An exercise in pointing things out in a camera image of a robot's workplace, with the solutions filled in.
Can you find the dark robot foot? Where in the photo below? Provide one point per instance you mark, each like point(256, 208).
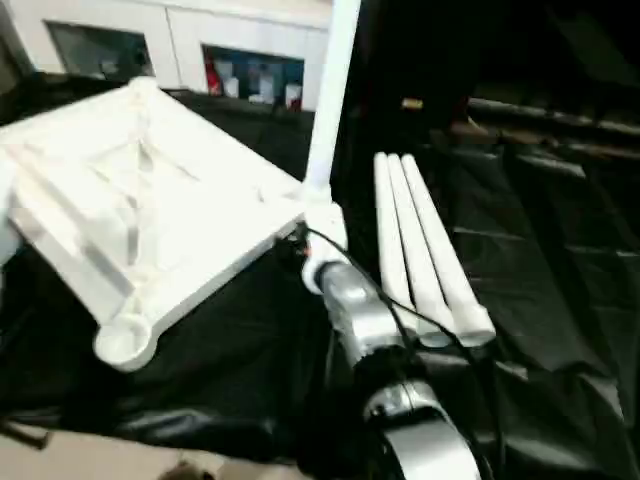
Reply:
point(190, 472)

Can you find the white plastic table leg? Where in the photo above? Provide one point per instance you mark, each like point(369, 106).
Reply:
point(440, 240)
point(387, 225)
point(332, 100)
point(412, 235)

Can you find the black metal stand leg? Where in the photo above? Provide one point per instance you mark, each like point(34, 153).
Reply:
point(25, 435)

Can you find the black mat cover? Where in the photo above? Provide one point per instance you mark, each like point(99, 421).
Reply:
point(225, 350)

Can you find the white plastic table top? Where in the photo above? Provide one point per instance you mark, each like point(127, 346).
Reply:
point(160, 200)

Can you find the white cabinet with glass doors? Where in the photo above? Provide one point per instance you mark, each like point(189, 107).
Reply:
point(175, 30)

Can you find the grey metal rod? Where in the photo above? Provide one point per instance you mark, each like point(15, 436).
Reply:
point(550, 112)

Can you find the black case with gold label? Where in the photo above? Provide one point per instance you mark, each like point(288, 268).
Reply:
point(415, 55)

